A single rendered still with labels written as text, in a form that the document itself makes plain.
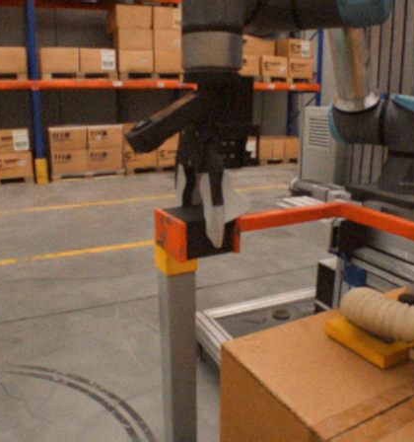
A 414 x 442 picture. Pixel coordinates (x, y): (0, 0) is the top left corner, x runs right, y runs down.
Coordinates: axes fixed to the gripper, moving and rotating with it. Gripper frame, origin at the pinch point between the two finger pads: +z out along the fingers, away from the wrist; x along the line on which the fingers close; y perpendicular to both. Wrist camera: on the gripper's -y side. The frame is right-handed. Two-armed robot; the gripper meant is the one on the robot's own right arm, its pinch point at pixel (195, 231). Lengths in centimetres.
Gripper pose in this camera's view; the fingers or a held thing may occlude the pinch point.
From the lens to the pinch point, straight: 57.0
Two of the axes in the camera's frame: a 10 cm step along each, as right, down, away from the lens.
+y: 8.8, -1.2, 4.5
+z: -0.1, 9.6, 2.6
